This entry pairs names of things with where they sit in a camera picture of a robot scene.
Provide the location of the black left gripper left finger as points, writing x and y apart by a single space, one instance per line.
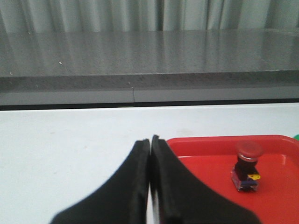
122 199

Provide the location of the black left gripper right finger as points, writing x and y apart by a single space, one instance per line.
179 197

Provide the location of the red mushroom push button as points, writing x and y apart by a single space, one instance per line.
244 174

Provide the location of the red plastic tray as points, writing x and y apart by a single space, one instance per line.
211 160

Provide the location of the grey stone counter ledge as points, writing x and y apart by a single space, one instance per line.
149 67

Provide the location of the white pleated curtain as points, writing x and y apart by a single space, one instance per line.
38 16

